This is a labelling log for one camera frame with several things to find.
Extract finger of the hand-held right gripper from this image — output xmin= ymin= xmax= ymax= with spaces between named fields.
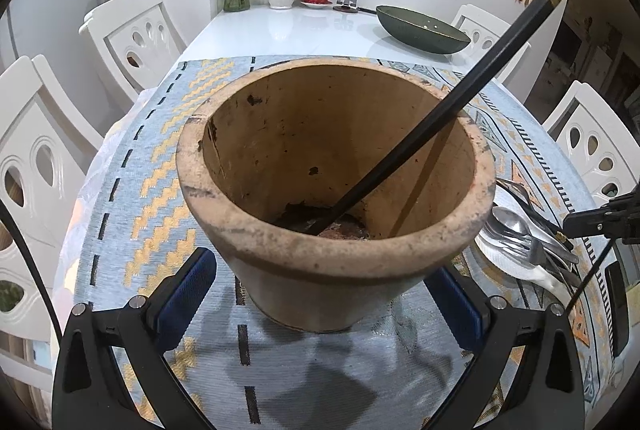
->
xmin=562 ymin=193 xmax=640 ymax=243

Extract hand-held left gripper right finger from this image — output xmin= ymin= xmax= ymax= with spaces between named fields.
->
xmin=425 ymin=263 xmax=586 ymax=430

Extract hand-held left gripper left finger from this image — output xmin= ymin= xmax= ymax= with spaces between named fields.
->
xmin=52 ymin=246 xmax=218 ymax=430

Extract white dining chair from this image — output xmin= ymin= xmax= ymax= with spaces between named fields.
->
xmin=78 ymin=0 xmax=188 ymax=104
xmin=450 ymin=4 xmax=532 ymax=86
xmin=542 ymin=80 xmax=640 ymax=211
xmin=0 ymin=54 xmax=106 ymax=361

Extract patterned blue table mat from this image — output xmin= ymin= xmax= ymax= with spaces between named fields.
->
xmin=52 ymin=55 xmax=621 ymax=430

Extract cluttered storage shelf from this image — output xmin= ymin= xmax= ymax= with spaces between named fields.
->
xmin=530 ymin=10 xmax=640 ymax=121

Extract dark green bowl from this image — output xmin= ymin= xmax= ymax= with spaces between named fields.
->
xmin=375 ymin=4 xmax=472 ymax=56

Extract white refrigerator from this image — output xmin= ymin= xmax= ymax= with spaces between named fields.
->
xmin=0 ymin=0 xmax=101 ymax=76

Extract thin black cable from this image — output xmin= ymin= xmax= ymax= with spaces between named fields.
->
xmin=565 ymin=230 xmax=618 ymax=311

